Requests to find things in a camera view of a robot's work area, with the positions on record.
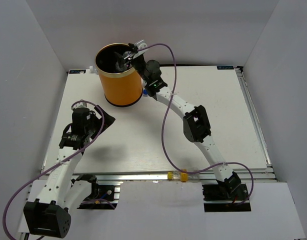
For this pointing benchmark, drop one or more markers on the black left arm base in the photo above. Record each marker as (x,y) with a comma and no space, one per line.
(101,196)

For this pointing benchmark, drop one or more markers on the black label plastic bottle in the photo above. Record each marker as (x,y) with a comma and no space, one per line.
(122,61)

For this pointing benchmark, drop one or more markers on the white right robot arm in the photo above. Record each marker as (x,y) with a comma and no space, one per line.
(196,124)

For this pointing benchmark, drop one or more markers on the blue label plastic bottle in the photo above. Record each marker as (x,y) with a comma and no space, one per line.
(144,91)

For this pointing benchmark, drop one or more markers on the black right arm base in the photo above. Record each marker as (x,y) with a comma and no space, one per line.
(217,201)

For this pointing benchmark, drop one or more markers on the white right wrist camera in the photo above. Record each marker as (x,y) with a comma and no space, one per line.
(140,48)

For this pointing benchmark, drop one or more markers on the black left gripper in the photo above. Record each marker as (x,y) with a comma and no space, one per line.
(109,119)

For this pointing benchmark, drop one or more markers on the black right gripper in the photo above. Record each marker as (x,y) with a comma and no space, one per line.
(132,60)

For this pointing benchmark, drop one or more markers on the orange cylindrical bin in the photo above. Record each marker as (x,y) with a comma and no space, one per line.
(121,88)

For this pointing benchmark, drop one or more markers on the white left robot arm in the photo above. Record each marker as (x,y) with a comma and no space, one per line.
(49,215)

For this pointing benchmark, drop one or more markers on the yellow cap clear bottle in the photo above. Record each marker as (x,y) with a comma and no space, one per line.
(182,177)

